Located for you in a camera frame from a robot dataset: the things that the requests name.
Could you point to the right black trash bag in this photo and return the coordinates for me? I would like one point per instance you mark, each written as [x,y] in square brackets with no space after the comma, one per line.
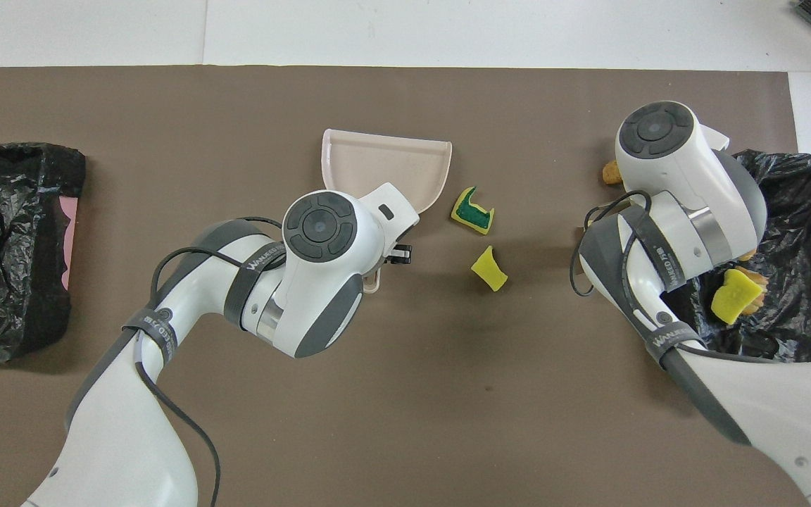
[800,232]

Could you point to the orange brown sponge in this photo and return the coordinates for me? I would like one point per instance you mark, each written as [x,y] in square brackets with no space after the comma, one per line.
[611,172]

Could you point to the small yellow sponge wedge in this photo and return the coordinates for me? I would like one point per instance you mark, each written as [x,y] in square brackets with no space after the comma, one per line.
[490,269]

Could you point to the large yellow sponge chunk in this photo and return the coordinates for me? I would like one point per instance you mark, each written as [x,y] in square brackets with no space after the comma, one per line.
[733,299]

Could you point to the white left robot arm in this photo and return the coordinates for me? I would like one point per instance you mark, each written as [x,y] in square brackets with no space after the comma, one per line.
[321,282]

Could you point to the bread chunk with orange crust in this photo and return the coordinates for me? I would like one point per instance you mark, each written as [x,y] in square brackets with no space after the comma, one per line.
[747,255]
[762,285]

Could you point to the beige plastic dustpan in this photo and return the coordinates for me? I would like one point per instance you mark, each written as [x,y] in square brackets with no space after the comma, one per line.
[384,162]

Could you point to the left black trash bag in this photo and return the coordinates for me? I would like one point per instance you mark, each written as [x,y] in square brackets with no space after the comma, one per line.
[4,246]

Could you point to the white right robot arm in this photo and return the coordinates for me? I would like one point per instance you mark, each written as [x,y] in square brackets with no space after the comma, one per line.
[687,176]

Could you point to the yellow and green sponge piece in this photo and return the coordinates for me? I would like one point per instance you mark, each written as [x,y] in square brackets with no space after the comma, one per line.
[472,215]

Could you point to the brown table mat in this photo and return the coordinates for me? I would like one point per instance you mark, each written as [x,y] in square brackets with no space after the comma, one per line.
[448,422]

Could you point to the black trash bag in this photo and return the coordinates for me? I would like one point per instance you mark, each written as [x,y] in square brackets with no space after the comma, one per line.
[4,246]
[800,232]

